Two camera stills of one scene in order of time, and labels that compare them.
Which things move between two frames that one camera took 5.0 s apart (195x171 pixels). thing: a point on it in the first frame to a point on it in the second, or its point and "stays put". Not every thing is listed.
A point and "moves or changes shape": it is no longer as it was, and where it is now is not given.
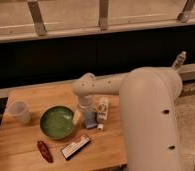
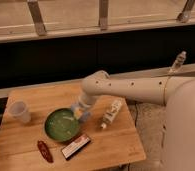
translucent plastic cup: (19, 110) stays put
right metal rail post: (186, 15) stays put
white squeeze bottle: (102, 112) to (112, 112)
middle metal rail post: (103, 14) stays put
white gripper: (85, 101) stays put
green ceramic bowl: (57, 121) moves or changes shape
